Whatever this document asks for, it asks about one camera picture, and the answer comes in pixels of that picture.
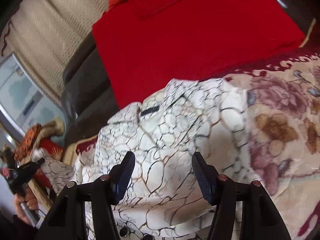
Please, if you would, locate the left hand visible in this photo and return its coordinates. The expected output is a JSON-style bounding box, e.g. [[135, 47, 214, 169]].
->
[[13, 186, 40, 225]]

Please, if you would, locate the white crackle-print garment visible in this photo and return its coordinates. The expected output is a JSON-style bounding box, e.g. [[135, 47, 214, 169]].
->
[[33, 79, 255, 239]]

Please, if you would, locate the dark leather sofa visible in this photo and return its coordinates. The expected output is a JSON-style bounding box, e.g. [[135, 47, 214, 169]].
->
[[61, 33, 119, 147]]

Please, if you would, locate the orange black patterned cloth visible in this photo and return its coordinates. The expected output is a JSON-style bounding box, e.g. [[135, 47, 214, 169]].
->
[[14, 124, 45, 161]]

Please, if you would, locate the floral sofa cover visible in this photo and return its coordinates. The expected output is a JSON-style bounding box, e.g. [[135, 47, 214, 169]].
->
[[64, 53, 319, 239]]

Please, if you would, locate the beige dotted curtain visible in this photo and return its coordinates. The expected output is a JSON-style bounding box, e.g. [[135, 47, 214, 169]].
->
[[1, 0, 108, 105]]

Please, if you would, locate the red blanket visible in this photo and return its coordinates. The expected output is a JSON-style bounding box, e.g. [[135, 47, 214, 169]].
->
[[92, 0, 305, 108]]

